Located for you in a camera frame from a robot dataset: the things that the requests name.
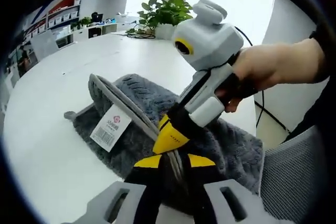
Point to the grey textured towel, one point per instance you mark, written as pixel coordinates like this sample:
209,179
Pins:
225,150

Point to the white paper towel tag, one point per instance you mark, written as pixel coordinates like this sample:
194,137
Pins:
110,129

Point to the person's right hand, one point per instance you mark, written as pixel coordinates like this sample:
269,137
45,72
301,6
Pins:
262,64

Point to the white square plant pot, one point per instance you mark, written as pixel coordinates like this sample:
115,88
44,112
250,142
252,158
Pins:
164,31

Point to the large green leafy plant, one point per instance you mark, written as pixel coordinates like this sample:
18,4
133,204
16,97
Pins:
168,9

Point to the grey mesh office chair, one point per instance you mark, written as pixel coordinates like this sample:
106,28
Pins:
288,176

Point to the white low cabinet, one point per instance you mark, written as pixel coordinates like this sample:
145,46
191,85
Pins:
107,28

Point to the small black monitor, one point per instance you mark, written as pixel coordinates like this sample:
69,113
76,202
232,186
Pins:
96,17

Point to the small green plant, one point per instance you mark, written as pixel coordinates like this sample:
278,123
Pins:
82,22

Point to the shelving with white bins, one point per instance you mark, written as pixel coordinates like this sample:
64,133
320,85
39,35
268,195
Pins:
63,16

